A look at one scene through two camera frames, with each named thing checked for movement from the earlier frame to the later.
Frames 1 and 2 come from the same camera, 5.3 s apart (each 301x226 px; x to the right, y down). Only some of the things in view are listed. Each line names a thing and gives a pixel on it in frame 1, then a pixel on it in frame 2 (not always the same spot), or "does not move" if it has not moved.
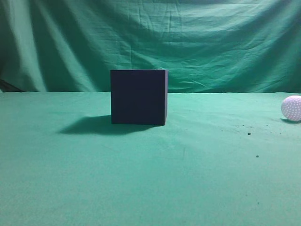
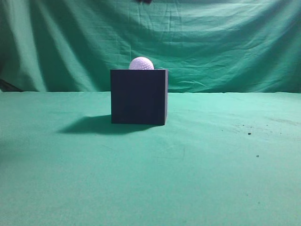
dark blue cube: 139,97 does not move
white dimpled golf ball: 291,108 -> 141,63
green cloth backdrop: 226,157 does not move
